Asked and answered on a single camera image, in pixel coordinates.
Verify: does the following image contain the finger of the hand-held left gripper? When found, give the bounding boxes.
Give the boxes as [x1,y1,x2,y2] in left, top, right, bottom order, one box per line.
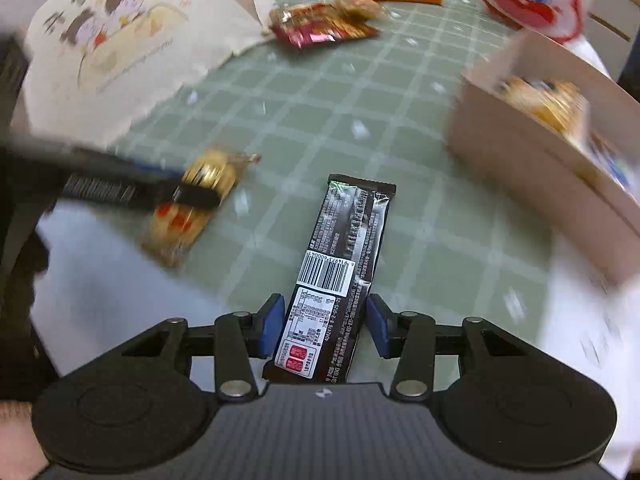
[50,146,187,184]
[137,184,224,211]

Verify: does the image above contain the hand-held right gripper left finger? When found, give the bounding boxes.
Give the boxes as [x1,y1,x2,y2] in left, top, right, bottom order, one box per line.
[120,292,287,402]

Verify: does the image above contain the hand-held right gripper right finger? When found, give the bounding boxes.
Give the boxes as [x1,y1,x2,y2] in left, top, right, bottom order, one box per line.
[366,294,531,402]

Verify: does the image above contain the gold round snack packet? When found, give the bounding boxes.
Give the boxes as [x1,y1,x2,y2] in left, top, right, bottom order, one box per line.
[141,146,262,267]

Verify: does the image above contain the black snack bar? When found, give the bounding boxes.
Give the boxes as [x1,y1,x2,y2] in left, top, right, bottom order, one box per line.
[262,174,398,386]

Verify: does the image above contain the dark red snack pouch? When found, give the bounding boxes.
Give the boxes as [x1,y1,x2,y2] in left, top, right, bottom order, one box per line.
[272,20,381,50]

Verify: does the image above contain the pink cardboard box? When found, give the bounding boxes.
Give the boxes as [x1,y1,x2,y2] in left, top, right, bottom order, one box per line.
[445,27,640,281]

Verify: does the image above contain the yellow snack packet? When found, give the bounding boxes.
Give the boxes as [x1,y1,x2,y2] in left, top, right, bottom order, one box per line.
[497,76,591,133]

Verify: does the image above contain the cream cartoon print bag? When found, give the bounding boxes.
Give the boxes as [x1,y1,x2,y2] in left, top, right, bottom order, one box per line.
[22,0,273,148]

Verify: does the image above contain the green checked tablecloth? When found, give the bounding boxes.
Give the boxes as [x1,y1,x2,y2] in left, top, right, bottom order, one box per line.
[115,0,556,346]

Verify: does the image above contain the white script print tablecloth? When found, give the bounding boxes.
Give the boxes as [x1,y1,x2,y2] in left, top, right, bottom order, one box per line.
[540,240,640,480]

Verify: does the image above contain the round pastry packet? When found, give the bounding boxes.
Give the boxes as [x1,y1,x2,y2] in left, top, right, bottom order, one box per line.
[332,0,384,24]

